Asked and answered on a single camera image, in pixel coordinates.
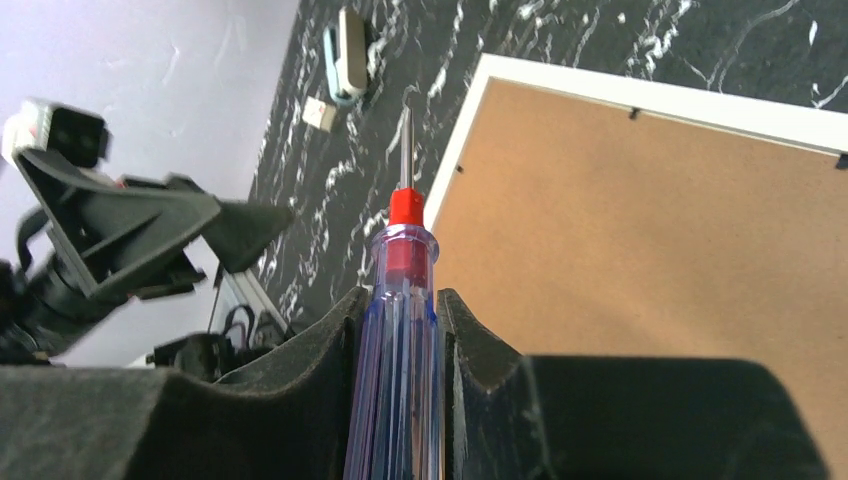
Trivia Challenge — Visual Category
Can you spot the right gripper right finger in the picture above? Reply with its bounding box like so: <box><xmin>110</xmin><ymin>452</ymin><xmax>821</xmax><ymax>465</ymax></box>
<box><xmin>437</xmin><ymin>289</ymin><xmax>831</xmax><ymax>479</ymax></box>

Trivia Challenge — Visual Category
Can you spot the blue red screwdriver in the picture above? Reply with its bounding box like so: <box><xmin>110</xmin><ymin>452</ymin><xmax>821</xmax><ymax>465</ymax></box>
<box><xmin>343</xmin><ymin>108</ymin><xmax>445</xmax><ymax>479</ymax></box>

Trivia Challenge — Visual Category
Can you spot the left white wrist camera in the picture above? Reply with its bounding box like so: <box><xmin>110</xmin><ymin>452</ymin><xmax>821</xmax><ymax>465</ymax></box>
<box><xmin>1</xmin><ymin>97</ymin><xmax>111</xmax><ymax>169</ymax></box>

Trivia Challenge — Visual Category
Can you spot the white staple box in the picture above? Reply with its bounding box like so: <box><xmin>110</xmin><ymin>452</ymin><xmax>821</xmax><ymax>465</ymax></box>
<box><xmin>301</xmin><ymin>96</ymin><xmax>337</xmax><ymax>132</ymax></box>

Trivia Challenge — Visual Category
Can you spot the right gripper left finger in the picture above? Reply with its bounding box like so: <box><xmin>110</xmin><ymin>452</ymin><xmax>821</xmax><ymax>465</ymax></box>
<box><xmin>1</xmin><ymin>287</ymin><xmax>368</xmax><ymax>479</ymax></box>

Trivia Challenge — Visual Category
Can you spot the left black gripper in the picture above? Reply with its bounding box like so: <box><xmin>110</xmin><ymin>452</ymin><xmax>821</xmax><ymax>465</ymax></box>
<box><xmin>1</xmin><ymin>149</ymin><xmax>221</xmax><ymax>361</ymax></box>

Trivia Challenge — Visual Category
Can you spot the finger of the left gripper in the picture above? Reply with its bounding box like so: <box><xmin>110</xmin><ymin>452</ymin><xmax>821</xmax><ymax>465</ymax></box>
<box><xmin>122</xmin><ymin>173</ymin><xmax>296</xmax><ymax>276</ymax></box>

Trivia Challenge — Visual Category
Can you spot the white picture frame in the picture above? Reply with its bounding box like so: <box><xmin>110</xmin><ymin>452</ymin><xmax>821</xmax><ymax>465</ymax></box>
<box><xmin>425</xmin><ymin>54</ymin><xmax>847</xmax><ymax>479</ymax></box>

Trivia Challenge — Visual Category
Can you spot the light blue stapler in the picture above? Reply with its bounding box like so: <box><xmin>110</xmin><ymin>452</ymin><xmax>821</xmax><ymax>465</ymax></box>
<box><xmin>323</xmin><ymin>7</ymin><xmax>369</xmax><ymax>107</ymax></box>

